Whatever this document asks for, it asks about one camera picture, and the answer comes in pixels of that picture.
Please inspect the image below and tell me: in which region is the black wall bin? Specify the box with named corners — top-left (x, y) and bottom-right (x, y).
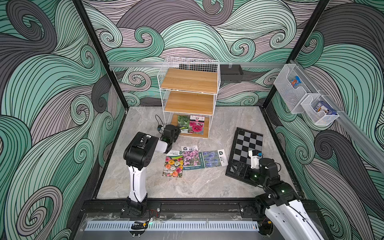
top-left (220, 65), bottom-right (244, 84)

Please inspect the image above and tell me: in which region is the green leaf seed packet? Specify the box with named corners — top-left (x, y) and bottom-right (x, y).
top-left (178, 115), bottom-right (190, 134)

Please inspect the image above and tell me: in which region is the blue red item in bin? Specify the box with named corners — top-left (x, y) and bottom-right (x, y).
top-left (290, 76), bottom-right (302, 89)

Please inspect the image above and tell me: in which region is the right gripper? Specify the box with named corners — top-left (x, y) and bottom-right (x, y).
top-left (233, 160), bottom-right (268, 187)

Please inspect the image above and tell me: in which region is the white wire shelf rack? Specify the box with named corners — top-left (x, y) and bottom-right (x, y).
top-left (157, 57), bottom-right (221, 139)

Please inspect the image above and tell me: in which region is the black white chessboard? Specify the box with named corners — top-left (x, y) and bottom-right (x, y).
top-left (226, 127), bottom-right (263, 187)

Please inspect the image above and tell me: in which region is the upper clear wall bin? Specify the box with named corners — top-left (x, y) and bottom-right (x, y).
top-left (274, 64), bottom-right (310, 114)

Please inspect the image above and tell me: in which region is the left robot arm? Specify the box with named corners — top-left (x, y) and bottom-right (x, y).
top-left (123, 125), bottom-right (181, 213)

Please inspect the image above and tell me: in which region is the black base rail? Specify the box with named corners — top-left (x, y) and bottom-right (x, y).
top-left (78, 197), bottom-right (301, 219)

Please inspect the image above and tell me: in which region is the clear wall bin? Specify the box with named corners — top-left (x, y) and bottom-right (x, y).
top-left (274, 64), bottom-right (310, 114)
top-left (301, 94), bottom-right (339, 126)

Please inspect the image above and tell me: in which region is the lavender seed packet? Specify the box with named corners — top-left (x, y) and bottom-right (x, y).
top-left (202, 150), bottom-right (229, 169)

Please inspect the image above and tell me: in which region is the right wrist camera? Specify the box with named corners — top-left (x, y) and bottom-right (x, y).
top-left (248, 150), bottom-right (263, 169)

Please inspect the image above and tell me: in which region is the mixed colour flower seed packet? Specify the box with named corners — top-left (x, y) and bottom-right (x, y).
top-left (163, 151), bottom-right (184, 178)

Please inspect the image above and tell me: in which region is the lower clear wall bin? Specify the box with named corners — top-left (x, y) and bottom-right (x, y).
top-left (301, 94), bottom-right (339, 126)

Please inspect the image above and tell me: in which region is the blue card box in bin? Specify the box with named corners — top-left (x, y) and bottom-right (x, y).
top-left (314, 101), bottom-right (337, 115)

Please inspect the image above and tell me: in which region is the pink flower seed packet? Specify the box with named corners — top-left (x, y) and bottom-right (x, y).
top-left (181, 146), bottom-right (205, 170)

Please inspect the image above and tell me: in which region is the magenta flower seed packet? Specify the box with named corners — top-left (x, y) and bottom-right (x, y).
top-left (188, 116), bottom-right (205, 135)

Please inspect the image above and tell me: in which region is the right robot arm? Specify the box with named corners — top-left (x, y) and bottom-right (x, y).
top-left (231, 158), bottom-right (324, 240)

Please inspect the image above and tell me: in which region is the grey slotted cable duct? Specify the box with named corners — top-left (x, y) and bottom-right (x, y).
top-left (85, 220), bottom-right (259, 232)

